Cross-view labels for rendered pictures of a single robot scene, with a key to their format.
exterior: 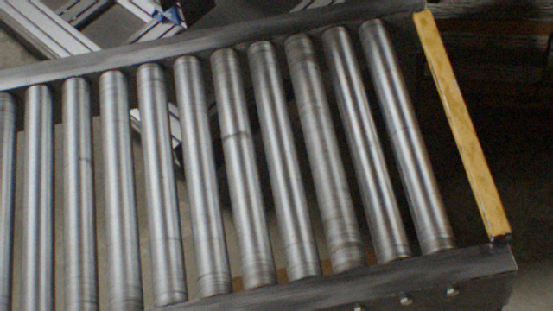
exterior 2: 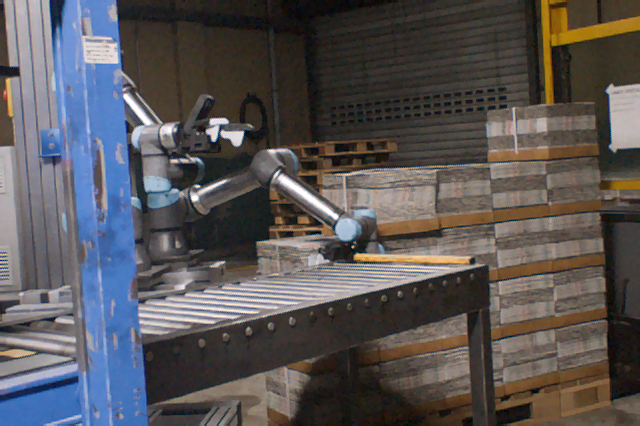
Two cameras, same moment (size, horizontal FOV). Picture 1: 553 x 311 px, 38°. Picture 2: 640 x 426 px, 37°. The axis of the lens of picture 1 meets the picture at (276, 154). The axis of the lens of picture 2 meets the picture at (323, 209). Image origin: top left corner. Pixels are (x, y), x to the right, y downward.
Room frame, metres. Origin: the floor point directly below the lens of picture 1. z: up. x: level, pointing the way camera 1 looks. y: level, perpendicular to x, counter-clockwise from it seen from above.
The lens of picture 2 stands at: (-1.01, 2.01, 1.13)
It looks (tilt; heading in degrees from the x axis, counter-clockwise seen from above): 3 degrees down; 312
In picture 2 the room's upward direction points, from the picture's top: 4 degrees counter-clockwise
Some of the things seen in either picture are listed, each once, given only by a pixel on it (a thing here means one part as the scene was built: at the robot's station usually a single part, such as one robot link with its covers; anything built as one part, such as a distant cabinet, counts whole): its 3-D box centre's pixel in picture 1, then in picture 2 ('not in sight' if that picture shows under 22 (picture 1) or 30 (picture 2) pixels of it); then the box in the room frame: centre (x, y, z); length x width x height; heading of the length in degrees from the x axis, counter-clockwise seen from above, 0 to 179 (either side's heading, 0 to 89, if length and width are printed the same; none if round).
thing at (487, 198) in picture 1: (458, 114); (411, 258); (0.69, -0.28, 0.81); 0.43 x 0.03 x 0.02; 179
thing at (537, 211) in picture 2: not in sight; (491, 212); (1.10, -1.41, 0.86); 0.38 x 0.29 x 0.04; 160
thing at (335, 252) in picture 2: not in sight; (337, 258); (1.06, -0.37, 0.79); 0.12 x 0.08 x 0.09; 89
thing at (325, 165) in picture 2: not in sight; (334, 201); (5.91, -5.96, 0.65); 1.33 x 0.94 x 1.30; 93
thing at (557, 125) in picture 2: not in sight; (547, 255); (1.01, -1.69, 0.65); 0.39 x 0.30 x 1.29; 162
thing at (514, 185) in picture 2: not in sight; (490, 191); (1.10, -1.41, 0.95); 0.38 x 0.29 x 0.23; 160
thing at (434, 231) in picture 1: (403, 131); (392, 274); (0.70, -0.20, 0.77); 0.47 x 0.05 x 0.05; 179
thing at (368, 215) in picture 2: not in sight; (363, 226); (1.05, -0.51, 0.89); 0.11 x 0.08 x 0.11; 108
